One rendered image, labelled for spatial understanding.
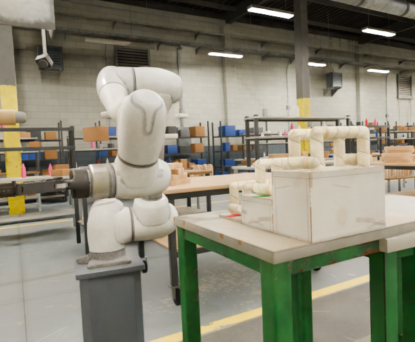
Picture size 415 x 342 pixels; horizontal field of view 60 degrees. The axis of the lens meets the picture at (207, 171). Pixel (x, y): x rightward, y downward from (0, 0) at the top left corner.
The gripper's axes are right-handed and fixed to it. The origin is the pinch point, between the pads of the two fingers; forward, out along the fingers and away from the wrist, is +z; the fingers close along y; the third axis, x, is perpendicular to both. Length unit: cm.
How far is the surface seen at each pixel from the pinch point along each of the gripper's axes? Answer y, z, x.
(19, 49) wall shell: 1076, -46, 381
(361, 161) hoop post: -27, -86, 0
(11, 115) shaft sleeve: -10.0, -5.0, 15.2
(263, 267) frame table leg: -23, -55, -23
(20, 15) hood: -24.7, -7.4, 29.6
